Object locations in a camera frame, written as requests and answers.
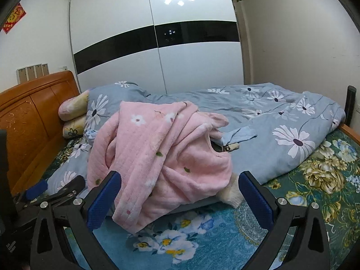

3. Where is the white fluffy garment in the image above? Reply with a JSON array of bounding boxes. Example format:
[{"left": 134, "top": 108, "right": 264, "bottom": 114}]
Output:
[{"left": 219, "top": 173, "right": 244, "bottom": 209}]

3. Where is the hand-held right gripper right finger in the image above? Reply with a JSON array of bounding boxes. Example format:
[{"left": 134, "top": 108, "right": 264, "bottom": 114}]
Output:
[{"left": 238, "top": 170, "right": 330, "bottom": 270}]

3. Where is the teal floral bed sheet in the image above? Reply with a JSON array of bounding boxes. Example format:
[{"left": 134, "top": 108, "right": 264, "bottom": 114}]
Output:
[{"left": 42, "top": 131, "right": 360, "bottom": 270}]

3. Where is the black bed post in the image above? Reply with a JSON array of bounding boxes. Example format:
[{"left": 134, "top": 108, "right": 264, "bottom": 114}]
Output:
[{"left": 346, "top": 85, "right": 357, "bottom": 127}]

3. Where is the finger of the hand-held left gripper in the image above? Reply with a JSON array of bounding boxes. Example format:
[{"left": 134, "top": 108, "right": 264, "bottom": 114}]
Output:
[
  {"left": 42, "top": 175, "right": 86, "bottom": 203},
  {"left": 24, "top": 180, "right": 49, "bottom": 202}
]

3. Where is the yellow floral pillow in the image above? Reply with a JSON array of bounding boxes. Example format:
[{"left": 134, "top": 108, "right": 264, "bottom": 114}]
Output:
[{"left": 62, "top": 115, "right": 88, "bottom": 139}]

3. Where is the blue daisy print quilt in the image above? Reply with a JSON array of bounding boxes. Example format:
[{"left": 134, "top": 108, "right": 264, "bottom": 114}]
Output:
[{"left": 48, "top": 81, "right": 346, "bottom": 200}]

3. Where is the wooden headboard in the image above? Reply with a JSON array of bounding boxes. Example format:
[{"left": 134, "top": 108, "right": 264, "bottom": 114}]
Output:
[{"left": 0, "top": 70, "right": 82, "bottom": 194}]

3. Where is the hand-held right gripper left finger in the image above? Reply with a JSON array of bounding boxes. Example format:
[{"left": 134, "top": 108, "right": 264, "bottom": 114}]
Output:
[{"left": 30, "top": 171, "right": 122, "bottom": 270}]

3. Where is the wooden bed footboard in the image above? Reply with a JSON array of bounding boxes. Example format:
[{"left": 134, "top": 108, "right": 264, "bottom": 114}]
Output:
[{"left": 339, "top": 124, "right": 360, "bottom": 142}]

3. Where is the pink fleece floral garment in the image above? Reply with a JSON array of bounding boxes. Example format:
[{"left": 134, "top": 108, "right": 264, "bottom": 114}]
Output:
[{"left": 87, "top": 100, "right": 239, "bottom": 234}]

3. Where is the white wardrobe with black stripe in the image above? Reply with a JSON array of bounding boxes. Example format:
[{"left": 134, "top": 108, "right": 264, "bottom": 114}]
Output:
[{"left": 69, "top": 0, "right": 254, "bottom": 95}]

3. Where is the red wall decoration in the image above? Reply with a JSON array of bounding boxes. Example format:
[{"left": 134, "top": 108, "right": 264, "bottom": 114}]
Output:
[{"left": 2, "top": 2, "right": 27, "bottom": 34}]

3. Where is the black and white small cloth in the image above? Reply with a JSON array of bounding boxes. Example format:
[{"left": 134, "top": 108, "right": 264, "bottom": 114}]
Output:
[{"left": 214, "top": 142, "right": 240, "bottom": 153}]

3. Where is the light blue shirt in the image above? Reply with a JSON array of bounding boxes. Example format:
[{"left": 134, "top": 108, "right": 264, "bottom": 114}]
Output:
[{"left": 218, "top": 125, "right": 258, "bottom": 149}]

